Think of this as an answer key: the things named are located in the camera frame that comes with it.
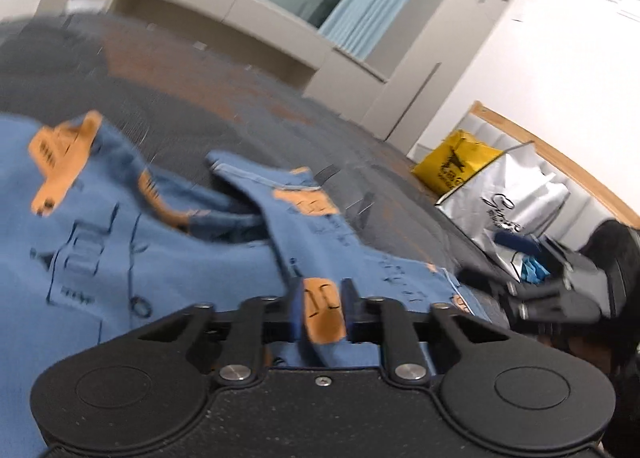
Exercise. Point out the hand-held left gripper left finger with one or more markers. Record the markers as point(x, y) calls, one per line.
point(298, 312)

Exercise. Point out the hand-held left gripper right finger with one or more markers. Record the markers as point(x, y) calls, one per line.
point(348, 312)

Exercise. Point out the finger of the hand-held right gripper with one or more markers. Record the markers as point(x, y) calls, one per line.
point(520, 295)
point(511, 239)

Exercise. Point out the blue pants with orange print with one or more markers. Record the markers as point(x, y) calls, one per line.
point(165, 263)

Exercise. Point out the silver plastic bag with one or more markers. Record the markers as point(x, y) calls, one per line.
point(515, 198)

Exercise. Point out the dark cloth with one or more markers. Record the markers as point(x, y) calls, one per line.
point(617, 258)

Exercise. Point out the yellow plastic bag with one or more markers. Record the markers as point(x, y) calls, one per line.
point(452, 163)

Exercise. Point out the white headboard with wooden trim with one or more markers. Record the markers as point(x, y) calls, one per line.
point(560, 148)

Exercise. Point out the beige built-in cabinet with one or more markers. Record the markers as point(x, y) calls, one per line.
point(280, 33)

